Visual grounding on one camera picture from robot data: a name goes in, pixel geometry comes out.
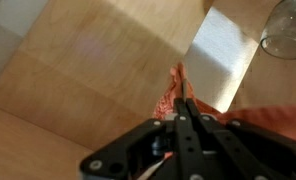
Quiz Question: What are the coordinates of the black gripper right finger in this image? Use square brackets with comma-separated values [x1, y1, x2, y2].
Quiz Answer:
[186, 98, 296, 180]

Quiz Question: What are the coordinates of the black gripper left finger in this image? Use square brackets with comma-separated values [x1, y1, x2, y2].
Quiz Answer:
[79, 98, 210, 180]

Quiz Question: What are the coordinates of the orange towel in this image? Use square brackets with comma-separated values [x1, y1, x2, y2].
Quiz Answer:
[152, 61, 296, 145]

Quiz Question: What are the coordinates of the short clear drinking glass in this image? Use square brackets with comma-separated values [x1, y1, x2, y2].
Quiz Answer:
[260, 0, 296, 61]

